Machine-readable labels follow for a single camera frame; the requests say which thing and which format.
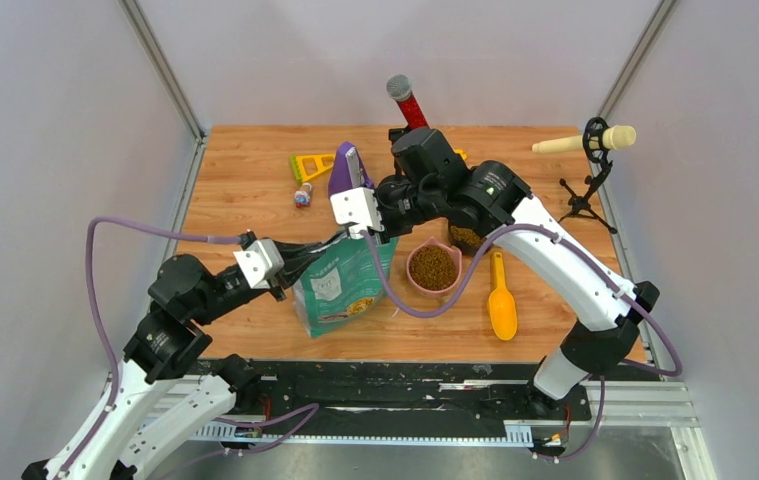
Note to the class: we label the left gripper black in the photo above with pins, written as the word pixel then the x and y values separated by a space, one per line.
pixel 294 264

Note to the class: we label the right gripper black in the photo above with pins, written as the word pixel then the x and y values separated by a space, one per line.
pixel 390 229

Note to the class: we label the green pet food bag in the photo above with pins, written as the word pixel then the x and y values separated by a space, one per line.
pixel 342 285

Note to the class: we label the yellow scoop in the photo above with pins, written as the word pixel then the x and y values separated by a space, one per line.
pixel 501 304

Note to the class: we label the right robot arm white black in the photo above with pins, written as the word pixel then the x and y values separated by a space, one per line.
pixel 432 181

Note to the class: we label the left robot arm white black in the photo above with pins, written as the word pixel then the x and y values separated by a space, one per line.
pixel 115 442

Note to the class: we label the brown pet food kibble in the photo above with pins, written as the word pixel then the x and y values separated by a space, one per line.
pixel 436 267

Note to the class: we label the pink cat-ear pet bowl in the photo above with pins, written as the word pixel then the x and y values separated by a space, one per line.
pixel 434 269

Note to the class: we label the black pet bowl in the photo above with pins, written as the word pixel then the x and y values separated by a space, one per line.
pixel 466 240

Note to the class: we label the small toy figure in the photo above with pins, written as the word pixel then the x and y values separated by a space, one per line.
pixel 303 195

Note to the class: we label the purple metronome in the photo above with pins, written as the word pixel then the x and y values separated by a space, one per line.
pixel 348 171

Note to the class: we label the yellow green toy triangle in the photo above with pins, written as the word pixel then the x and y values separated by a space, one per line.
pixel 307 168

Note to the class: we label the red glitter microphone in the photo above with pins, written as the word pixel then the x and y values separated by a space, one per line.
pixel 399 88

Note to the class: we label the cream microphone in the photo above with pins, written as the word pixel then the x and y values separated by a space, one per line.
pixel 611 138

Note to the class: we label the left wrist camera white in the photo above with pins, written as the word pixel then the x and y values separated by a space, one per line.
pixel 259 263

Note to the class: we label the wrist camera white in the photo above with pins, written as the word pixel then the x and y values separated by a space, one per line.
pixel 357 211
pixel 259 263

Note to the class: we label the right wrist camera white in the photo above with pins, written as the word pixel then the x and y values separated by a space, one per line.
pixel 357 211

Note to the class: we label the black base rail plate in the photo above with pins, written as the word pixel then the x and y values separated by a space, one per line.
pixel 406 400

